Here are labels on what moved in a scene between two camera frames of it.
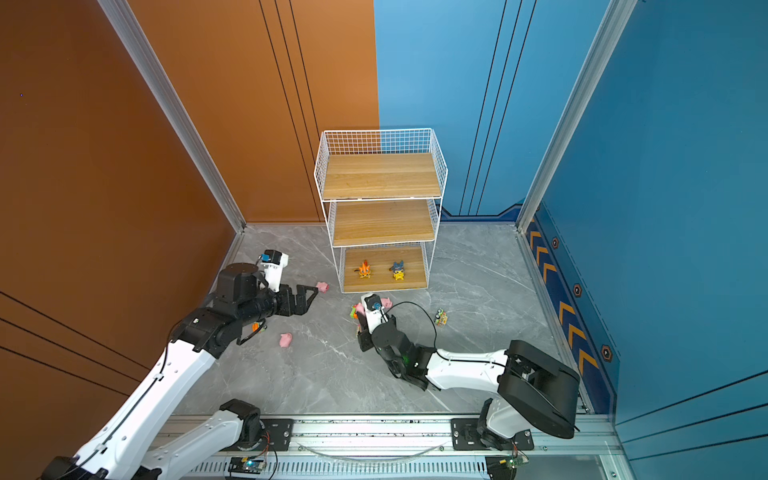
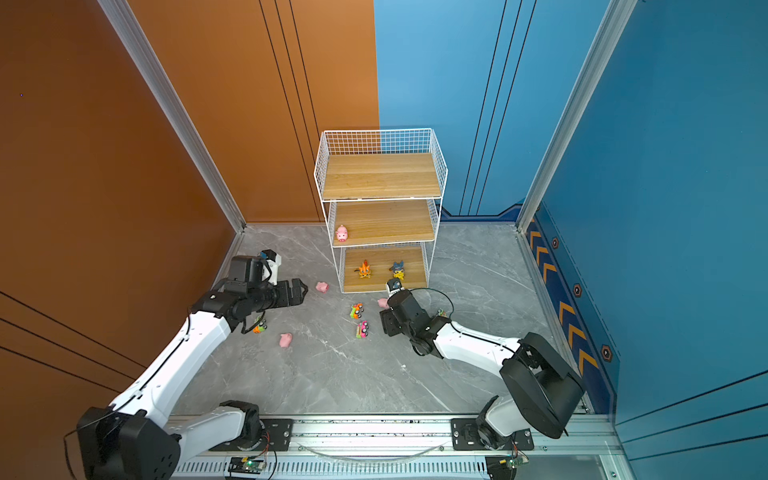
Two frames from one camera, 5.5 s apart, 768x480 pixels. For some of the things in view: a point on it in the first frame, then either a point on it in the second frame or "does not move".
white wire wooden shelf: (381, 189) does not move
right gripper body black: (365, 338) to (390, 322)
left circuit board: (246, 465) does not move
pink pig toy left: (285, 340) does not move
